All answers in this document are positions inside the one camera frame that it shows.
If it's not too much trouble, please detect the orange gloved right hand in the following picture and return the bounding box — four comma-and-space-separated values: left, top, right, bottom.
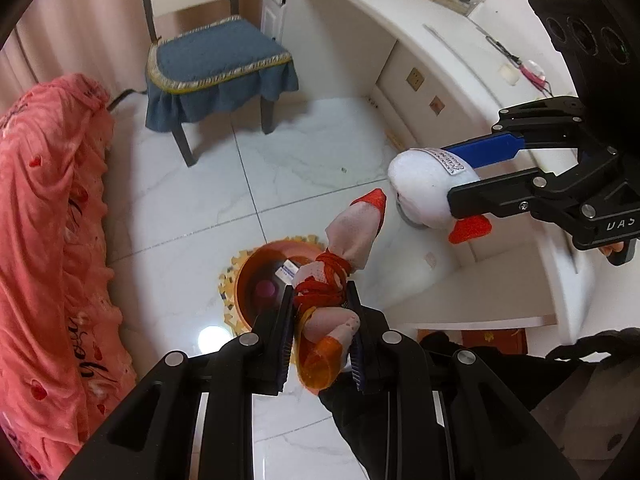
599, 242, 625, 258

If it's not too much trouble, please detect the pink curtain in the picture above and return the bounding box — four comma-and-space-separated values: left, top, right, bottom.
0, 0, 266, 106

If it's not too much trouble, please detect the white blue medicine box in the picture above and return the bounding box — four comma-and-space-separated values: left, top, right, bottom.
274, 259, 299, 286

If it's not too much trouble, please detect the orange trash bin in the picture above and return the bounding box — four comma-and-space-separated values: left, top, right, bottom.
233, 239, 329, 334

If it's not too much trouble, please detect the pink white mini iron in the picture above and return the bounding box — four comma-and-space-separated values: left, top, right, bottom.
518, 60, 549, 91

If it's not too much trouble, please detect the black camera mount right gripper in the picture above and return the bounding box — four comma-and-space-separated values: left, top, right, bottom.
528, 0, 639, 127

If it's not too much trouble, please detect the white chair blue cushion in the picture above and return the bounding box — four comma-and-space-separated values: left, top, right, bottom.
142, 0, 298, 167

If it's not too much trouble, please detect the white plush toy red trim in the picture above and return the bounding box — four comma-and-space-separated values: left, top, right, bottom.
387, 148, 492, 245

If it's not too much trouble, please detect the red floral bed quilt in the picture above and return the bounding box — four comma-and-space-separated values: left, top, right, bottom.
1, 74, 137, 479

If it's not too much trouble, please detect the black power cable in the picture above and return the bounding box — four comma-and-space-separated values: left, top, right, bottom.
474, 27, 554, 99

